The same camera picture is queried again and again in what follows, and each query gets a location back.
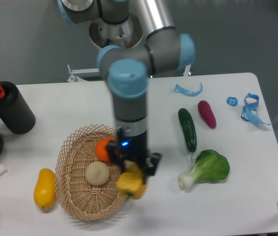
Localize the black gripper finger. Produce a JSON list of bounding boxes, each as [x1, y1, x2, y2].
[[141, 152, 162, 183], [106, 141, 128, 173]]

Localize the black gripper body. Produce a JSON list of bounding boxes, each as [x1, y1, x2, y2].
[[116, 127, 148, 170]]

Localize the yellow bell pepper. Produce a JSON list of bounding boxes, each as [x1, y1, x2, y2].
[[116, 163, 146, 200]]

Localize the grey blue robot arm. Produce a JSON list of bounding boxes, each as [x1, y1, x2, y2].
[[97, 0, 195, 180]]

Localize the woven wicker basket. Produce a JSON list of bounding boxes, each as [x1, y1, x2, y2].
[[55, 124, 125, 221]]

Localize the orange fruit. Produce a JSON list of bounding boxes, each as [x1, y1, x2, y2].
[[95, 138, 113, 162]]

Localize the white steamed bun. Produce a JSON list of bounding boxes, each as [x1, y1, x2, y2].
[[85, 161, 110, 186]]

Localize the green cucumber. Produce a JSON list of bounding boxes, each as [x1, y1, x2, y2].
[[178, 108, 197, 161]]

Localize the green bok choy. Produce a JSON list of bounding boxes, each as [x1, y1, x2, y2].
[[178, 149, 230, 189]]

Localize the blue curved tape strip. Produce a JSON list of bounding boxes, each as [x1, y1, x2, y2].
[[173, 83, 203, 97]]

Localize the purple sweet potato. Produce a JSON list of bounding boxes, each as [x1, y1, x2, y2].
[[197, 100, 217, 129]]

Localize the yellow mango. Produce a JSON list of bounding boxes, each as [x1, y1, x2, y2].
[[33, 168, 56, 208]]

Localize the small blue tape roll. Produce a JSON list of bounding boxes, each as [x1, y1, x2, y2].
[[226, 97, 238, 107]]

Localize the black cylindrical vase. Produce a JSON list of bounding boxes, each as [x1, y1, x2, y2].
[[0, 81, 36, 134]]

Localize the blue tangled tape strip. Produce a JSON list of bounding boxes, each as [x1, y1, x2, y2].
[[241, 93, 270, 125]]

